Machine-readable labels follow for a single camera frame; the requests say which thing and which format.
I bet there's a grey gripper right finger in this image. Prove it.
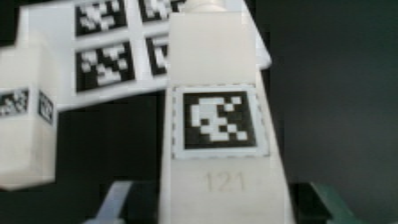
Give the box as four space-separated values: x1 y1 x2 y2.
293 182 367 224

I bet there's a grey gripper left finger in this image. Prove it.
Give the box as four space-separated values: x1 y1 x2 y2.
81 181 133 224

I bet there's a white desk leg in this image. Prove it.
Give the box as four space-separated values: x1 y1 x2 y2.
158 0 295 224
0 45 58 191

